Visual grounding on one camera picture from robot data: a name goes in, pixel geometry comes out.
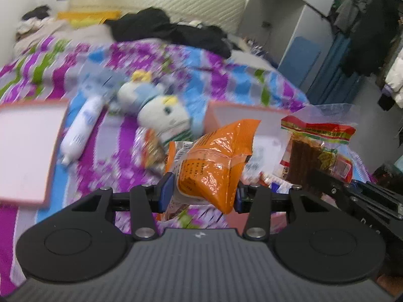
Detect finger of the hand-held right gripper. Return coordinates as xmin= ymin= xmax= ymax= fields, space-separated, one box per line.
xmin=305 ymin=167 xmax=351 ymax=205

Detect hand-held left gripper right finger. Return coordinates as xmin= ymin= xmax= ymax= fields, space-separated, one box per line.
xmin=234 ymin=182 xmax=339 ymax=240

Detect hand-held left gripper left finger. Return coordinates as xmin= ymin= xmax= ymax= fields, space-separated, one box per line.
xmin=63 ymin=172 xmax=174 ymax=240

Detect blue snack packet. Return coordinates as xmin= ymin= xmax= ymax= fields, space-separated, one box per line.
xmin=259 ymin=173 xmax=294 ymax=194

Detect clear packet of brown sticks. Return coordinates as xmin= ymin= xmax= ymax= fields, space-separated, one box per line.
xmin=272 ymin=103 xmax=360 ymax=193

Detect clear packet with white label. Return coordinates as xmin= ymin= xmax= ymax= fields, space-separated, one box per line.
xmin=246 ymin=138 xmax=284 ymax=180

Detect orange snack packet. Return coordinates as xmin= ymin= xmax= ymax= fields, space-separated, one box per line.
xmin=165 ymin=119 xmax=262 ymax=217

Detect pink cardboard box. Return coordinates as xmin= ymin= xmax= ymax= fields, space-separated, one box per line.
xmin=204 ymin=100 xmax=304 ymax=236

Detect green label peanut packet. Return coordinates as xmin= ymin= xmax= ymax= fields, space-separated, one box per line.
xmin=135 ymin=128 xmax=168 ymax=172

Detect white blue plush toy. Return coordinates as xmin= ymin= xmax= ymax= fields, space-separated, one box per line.
xmin=118 ymin=70 xmax=194 ymax=147

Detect white bottle with blue print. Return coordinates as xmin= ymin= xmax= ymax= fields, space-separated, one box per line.
xmin=60 ymin=96 xmax=105 ymax=166

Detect blue curtain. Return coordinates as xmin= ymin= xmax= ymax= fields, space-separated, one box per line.
xmin=307 ymin=34 xmax=366 ymax=105

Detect white puffy jacket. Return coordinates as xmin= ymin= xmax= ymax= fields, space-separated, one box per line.
xmin=385 ymin=56 xmax=403 ymax=109

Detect light blue printed cloth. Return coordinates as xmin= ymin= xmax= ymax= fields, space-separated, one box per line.
xmin=78 ymin=65 xmax=127 ymax=105

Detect pink box lid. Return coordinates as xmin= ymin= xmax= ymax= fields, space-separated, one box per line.
xmin=0 ymin=99 xmax=70 ymax=206

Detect group of small bottles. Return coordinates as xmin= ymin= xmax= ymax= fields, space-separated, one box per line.
xmin=247 ymin=38 xmax=269 ymax=58

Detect hanging dark clothes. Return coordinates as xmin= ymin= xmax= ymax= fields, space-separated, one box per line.
xmin=333 ymin=0 xmax=403 ymax=77

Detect black clothing on bed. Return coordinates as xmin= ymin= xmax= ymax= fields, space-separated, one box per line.
xmin=105 ymin=8 xmax=234 ymax=59

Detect white wardrobe unit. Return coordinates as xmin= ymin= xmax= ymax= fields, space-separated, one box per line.
xmin=239 ymin=0 xmax=344 ymax=92

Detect cream quilted headboard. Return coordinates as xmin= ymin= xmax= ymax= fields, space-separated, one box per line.
xmin=70 ymin=0 xmax=247 ymax=36

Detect yellow pillow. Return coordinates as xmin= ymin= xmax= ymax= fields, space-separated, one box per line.
xmin=57 ymin=10 xmax=122 ymax=28

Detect pile of dark and white clothes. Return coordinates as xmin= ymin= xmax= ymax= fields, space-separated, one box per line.
xmin=15 ymin=4 xmax=63 ymax=40

